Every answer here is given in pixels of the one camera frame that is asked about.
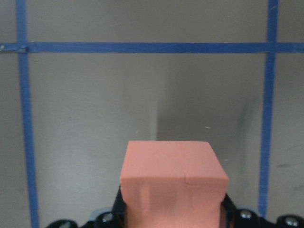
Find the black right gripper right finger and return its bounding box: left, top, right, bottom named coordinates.
left=221, top=193, right=237, bottom=216

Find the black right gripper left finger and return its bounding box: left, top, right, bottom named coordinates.
left=111, top=186, right=126, bottom=219

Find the orange foam cube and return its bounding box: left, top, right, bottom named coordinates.
left=120, top=141, right=228, bottom=228

